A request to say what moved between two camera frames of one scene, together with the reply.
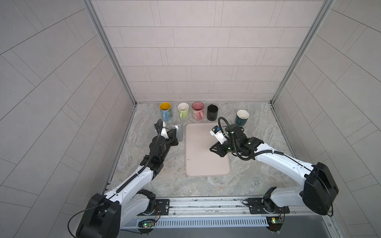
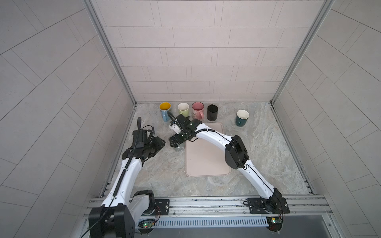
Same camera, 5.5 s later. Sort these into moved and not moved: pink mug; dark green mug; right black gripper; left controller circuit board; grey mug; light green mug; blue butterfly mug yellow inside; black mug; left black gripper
Moved: grey mug; left black gripper; right black gripper
Not moved: blue butterfly mug yellow inside; pink mug; left controller circuit board; dark green mug; black mug; light green mug
